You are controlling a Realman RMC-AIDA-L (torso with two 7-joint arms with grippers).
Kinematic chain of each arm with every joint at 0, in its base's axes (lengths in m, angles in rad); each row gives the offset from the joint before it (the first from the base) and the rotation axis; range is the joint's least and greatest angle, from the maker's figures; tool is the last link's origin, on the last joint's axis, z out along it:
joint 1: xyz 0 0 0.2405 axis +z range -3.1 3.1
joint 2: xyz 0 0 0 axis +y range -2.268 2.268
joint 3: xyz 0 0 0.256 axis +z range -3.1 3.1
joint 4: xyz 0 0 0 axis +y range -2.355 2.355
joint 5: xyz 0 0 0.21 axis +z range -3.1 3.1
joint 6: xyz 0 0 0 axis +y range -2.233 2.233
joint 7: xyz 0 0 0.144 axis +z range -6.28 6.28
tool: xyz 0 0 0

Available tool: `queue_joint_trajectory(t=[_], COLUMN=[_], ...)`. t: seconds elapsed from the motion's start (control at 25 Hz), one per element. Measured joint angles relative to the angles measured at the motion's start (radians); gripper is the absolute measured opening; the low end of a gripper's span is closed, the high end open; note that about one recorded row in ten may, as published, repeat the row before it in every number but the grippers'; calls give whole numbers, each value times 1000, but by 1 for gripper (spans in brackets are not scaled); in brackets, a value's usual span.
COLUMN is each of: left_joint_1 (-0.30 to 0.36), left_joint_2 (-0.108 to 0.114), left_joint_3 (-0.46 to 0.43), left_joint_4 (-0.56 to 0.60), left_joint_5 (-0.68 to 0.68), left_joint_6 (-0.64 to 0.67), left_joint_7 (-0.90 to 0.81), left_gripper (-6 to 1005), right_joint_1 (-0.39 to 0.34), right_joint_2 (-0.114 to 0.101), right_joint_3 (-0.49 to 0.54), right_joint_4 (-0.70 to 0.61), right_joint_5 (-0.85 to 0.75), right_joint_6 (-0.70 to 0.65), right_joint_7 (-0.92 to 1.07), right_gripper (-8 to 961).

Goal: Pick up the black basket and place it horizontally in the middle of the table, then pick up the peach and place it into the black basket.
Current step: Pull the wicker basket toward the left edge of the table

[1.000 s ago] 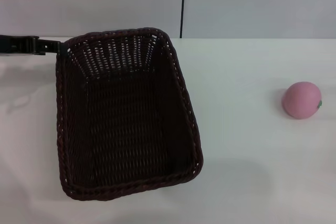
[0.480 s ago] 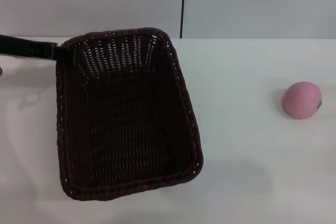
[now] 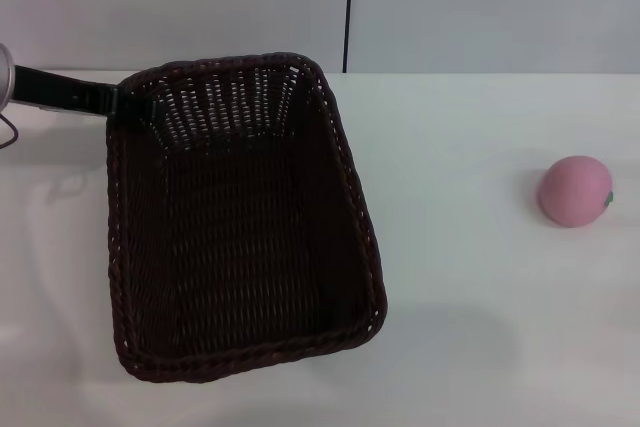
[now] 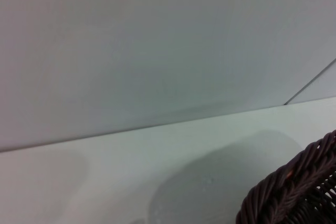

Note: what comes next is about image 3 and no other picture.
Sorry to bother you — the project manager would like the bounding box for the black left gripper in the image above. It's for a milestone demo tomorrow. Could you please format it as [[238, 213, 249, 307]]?
[[11, 64, 157, 124]]

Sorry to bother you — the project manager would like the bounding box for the dark brown woven basket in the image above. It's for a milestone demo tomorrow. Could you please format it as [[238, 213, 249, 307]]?
[[104, 50, 390, 385]]

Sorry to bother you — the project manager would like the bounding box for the pink toy peach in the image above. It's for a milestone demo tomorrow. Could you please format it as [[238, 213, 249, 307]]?
[[536, 155, 616, 230]]

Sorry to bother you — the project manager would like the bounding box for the thin left wrist cable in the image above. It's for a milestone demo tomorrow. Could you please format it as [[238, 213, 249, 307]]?
[[0, 114, 21, 149]]

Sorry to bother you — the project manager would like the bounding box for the black vertical wall strip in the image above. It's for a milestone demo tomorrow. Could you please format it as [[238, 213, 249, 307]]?
[[342, 0, 357, 73]]

